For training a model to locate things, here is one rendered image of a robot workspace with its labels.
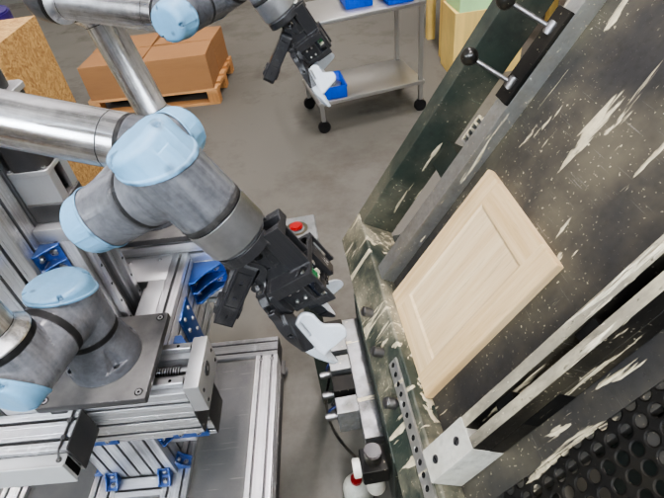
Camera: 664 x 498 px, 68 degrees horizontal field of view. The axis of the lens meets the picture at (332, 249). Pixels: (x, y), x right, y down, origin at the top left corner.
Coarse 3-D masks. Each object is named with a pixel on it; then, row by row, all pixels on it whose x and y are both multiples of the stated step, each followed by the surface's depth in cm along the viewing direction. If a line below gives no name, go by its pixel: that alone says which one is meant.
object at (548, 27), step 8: (496, 0) 96; (504, 0) 95; (512, 0) 95; (504, 8) 96; (520, 8) 96; (528, 16) 96; (536, 16) 95; (544, 24) 95; (552, 24) 94; (544, 32) 96
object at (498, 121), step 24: (576, 0) 93; (600, 0) 91; (576, 24) 93; (552, 48) 96; (528, 96) 102; (504, 120) 105; (480, 144) 108; (456, 168) 113; (432, 192) 120; (456, 192) 116; (432, 216) 120; (408, 240) 124; (384, 264) 132
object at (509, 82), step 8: (464, 48) 102; (472, 48) 101; (464, 56) 101; (472, 56) 101; (464, 64) 103; (472, 64) 103; (480, 64) 102; (496, 72) 102; (504, 80) 102; (512, 80) 101
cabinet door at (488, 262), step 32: (480, 192) 107; (448, 224) 114; (480, 224) 104; (512, 224) 95; (448, 256) 111; (480, 256) 101; (512, 256) 93; (544, 256) 86; (416, 288) 119; (448, 288) 108; (480, 288) 99; (512, 288) 91; (416, 320) 115; (448, 320) 105; (480, 320) 96; (416, 352) 112; (448, 352) 102
